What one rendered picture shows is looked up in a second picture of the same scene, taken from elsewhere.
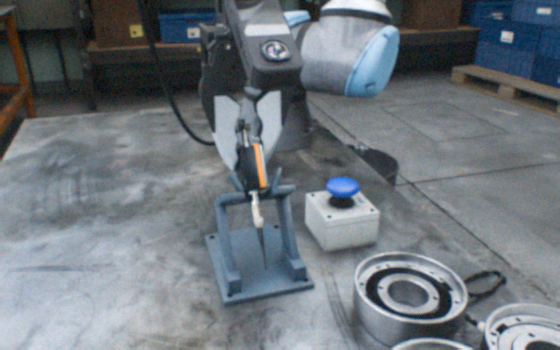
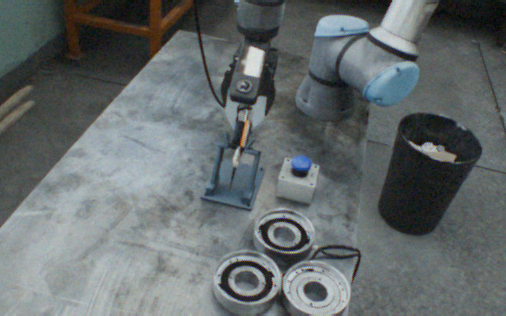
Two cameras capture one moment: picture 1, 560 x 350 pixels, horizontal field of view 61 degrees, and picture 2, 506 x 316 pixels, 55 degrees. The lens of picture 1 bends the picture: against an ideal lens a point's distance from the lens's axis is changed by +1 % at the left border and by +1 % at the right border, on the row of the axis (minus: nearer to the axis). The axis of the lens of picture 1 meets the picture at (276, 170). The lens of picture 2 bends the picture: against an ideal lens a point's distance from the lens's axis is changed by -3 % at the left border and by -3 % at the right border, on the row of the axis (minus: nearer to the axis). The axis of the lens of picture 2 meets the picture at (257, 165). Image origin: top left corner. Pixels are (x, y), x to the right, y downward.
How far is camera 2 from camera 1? 0.49 m
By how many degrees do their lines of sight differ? 24
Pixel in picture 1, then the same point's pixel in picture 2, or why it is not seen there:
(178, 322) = (175, 196)
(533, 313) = (332, 272)
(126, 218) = (189, 128)
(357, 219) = (298, 186)
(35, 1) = not seen: outside the picture
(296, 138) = (330, 113)
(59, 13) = not seen: outside the picture
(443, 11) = not seen: outside the picture
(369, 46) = (382, 73)
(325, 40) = (360, 55)
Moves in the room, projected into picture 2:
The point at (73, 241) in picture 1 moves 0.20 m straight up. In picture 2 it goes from (156, 131) to (155, 48)
